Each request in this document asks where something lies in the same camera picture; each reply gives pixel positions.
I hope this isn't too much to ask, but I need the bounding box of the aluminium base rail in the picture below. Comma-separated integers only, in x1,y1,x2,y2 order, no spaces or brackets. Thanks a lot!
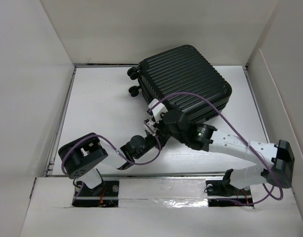
43,176,252,210

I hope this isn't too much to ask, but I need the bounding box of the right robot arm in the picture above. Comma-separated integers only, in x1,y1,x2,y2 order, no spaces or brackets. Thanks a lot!
160,111,295,194

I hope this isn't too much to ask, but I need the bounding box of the black hard-shell suitcase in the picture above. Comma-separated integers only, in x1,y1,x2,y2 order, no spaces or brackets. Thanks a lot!
127,44,232,122

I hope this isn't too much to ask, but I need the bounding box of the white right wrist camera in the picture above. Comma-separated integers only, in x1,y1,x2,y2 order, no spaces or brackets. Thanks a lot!
148,99,168,123

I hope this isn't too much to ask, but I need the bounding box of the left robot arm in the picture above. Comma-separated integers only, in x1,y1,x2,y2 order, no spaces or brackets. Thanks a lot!
58,133,162,196

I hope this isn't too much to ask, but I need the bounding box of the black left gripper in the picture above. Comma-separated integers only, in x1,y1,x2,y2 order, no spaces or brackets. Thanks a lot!
133,130,170,160

